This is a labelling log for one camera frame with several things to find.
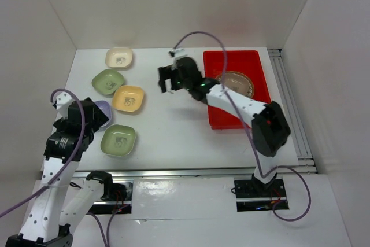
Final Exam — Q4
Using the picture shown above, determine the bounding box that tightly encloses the purple square panda plate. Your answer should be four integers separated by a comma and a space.
92, 101, 112, 132

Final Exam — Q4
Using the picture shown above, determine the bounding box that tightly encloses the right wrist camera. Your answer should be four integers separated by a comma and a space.
168, 48, 188, 70

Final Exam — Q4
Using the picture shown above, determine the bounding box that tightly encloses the round floral brown-rimmed plate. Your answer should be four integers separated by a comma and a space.
213, 71, 256, 101

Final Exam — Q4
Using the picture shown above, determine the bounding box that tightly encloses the brown square panda plate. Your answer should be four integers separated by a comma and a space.
221, 73, 251, 96

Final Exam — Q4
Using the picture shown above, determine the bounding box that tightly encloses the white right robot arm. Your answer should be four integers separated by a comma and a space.
158, 57, 291, 196

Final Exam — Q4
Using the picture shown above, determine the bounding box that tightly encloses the green square panda plate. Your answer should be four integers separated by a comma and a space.
100, 124, 137, 157
91, 69, 125, 95

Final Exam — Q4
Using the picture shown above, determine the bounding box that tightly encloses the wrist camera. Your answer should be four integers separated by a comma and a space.
53, 92, 73, 118
168, 48, 188, 70

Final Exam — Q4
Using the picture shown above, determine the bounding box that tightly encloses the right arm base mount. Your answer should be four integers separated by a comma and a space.
231, 179, 289, 212

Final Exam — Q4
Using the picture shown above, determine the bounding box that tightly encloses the yellow square panda plate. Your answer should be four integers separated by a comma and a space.
112, 85, 145, 113

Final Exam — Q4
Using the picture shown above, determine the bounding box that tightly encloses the aluminium front rail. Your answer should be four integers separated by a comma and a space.
69, 165, 290, 180

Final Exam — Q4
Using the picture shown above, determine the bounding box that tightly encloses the cream square panda plate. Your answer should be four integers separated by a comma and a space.
105, 47, 134, 69

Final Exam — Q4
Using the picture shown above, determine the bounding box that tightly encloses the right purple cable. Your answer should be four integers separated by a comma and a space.
170, 30, 312, 222

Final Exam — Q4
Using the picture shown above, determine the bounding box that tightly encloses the purple cable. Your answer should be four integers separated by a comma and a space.
0, 88, 131, 247
170, 30, 312, 222

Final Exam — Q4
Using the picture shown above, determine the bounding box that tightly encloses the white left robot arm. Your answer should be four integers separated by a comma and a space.
6, 93, 126, 246

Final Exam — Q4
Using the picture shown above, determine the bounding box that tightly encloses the red plastic bin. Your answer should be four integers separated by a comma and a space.
203, 50, 271, 130

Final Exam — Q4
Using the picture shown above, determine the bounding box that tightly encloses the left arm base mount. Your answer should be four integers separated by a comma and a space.
89, 181, 134, 215

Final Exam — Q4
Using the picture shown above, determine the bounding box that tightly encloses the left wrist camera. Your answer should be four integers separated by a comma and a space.
53, 92, 73, 118

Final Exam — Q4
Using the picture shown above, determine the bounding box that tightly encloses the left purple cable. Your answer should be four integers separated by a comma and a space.
0, 88, 131, 247

